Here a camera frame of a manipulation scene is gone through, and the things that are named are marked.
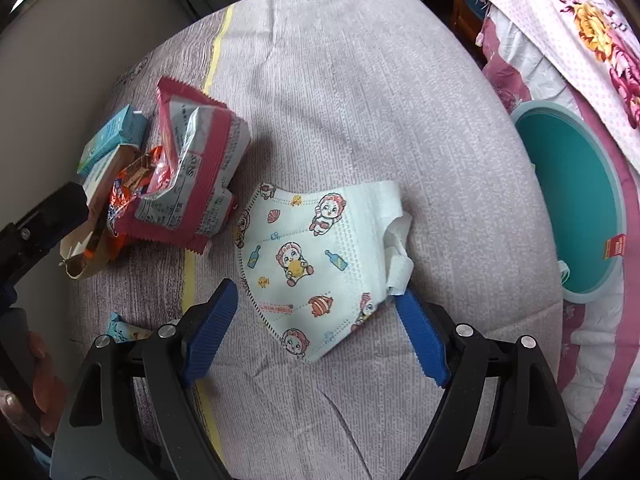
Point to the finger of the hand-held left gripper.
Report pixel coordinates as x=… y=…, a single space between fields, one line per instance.
x=50 y=215

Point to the person's left hand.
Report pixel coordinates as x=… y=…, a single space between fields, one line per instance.
x=50 y=390

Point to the orange snack packet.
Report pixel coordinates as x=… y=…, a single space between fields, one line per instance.
x=135 y=175

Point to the lilac mattress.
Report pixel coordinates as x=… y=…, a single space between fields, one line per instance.
x=350 y=110

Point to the blue drink carton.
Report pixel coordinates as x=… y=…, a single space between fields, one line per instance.
x=115 y=132

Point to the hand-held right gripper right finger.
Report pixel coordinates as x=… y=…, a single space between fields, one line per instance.
x=422 y=340

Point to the cartoon print face mask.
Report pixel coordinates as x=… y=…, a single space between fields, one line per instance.
x=310 y=240

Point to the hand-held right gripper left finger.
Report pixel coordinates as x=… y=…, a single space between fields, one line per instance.
x=210 y=330

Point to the white cardboard box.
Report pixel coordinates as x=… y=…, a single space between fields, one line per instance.
x=75 y=257

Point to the teal plastic bin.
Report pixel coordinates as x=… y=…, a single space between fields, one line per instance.
x=570 y=200

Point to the pink snack bag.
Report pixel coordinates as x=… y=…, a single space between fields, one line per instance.
x=200 y=160

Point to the small blue white wrapper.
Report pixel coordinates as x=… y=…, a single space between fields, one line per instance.
x=120 y=327

